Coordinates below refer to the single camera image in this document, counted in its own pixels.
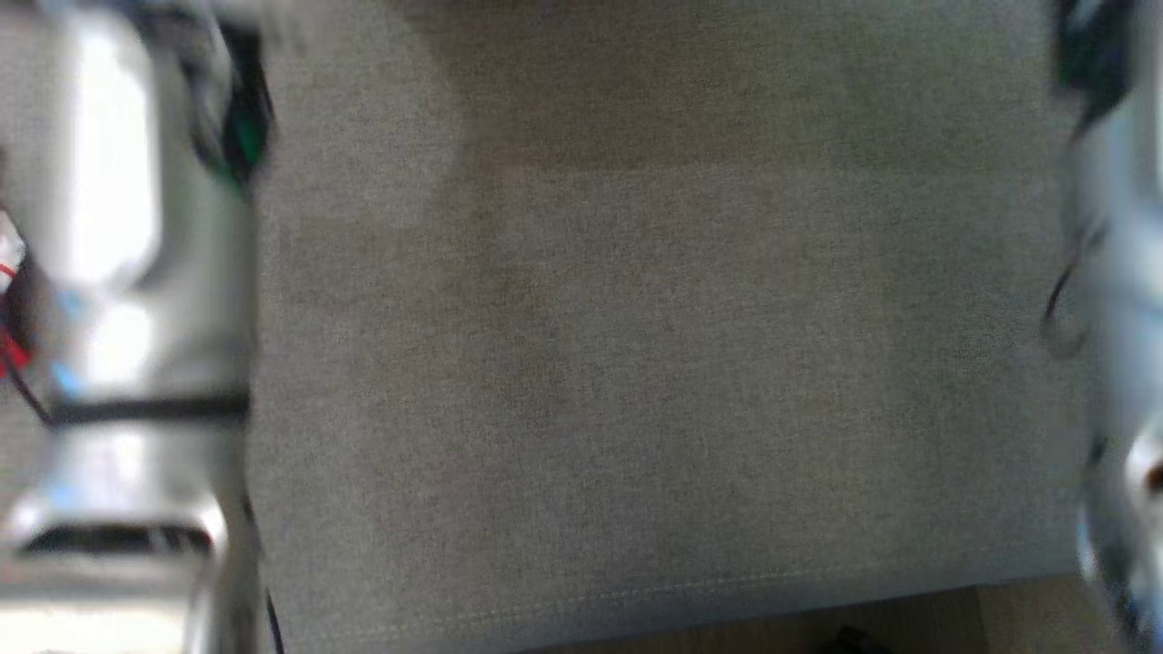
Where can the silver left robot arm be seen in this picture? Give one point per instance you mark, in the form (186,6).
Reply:
(109,182)

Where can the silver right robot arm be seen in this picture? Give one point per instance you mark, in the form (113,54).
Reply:
(1127,272)

